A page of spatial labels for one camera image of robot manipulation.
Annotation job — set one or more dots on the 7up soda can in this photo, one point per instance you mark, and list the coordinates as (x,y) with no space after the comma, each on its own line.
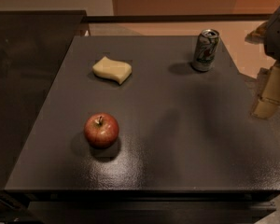
(205,50)

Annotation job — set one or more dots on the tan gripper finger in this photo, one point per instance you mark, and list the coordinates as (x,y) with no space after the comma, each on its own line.
(257,36)
(268,92)

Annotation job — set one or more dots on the red apple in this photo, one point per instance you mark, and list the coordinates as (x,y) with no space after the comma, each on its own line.
(101,130)

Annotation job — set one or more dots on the yellow sponge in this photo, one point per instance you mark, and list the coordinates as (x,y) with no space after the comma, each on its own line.
(112,69)

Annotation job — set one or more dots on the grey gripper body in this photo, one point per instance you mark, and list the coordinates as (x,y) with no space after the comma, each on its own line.
(278,36)

